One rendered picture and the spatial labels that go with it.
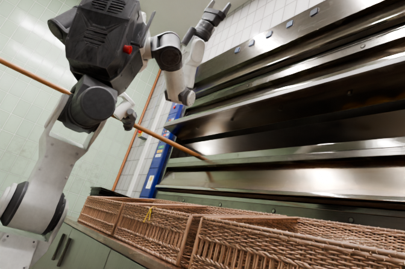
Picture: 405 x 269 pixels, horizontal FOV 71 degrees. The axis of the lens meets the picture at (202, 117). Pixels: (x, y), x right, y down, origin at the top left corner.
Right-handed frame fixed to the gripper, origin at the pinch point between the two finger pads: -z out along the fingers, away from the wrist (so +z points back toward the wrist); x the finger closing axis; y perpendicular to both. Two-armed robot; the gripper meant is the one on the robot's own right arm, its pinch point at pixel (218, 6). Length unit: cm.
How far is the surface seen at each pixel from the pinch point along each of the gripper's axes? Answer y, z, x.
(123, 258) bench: -13, 111, -39
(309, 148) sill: 32, 39, -63
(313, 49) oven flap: 37, -10, -38
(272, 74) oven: 52, 5, -17
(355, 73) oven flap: 11, 9, -70
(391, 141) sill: 20, 26, -90
